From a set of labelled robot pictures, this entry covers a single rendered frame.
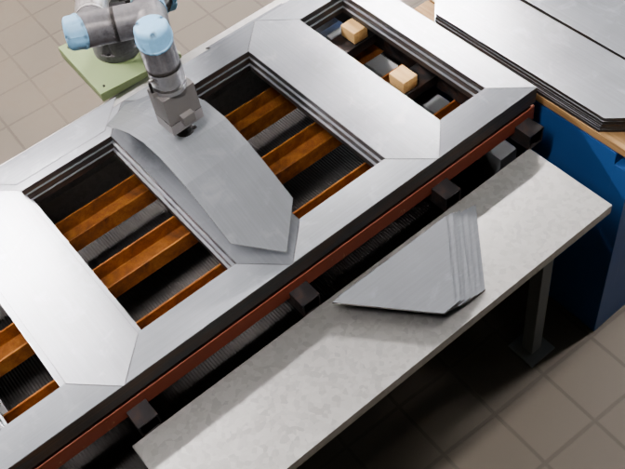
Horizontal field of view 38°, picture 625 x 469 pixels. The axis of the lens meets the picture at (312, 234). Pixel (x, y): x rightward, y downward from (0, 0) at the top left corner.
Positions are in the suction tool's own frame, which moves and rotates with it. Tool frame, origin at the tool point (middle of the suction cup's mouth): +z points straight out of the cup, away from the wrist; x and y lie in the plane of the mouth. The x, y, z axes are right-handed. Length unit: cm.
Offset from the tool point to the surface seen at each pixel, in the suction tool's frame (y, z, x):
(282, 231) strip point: 1.7, 11.3, -30.1
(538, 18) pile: 99, 17, -21
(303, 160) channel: 28.8, 31.1, -2.1
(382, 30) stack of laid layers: 69, 18, 8
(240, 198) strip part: -1.2, 5.5, -20.2
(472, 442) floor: 26, 102, -67
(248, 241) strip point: -5.8, 10.0, -27.7
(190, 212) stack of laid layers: -8.2, 15.6, -6.7
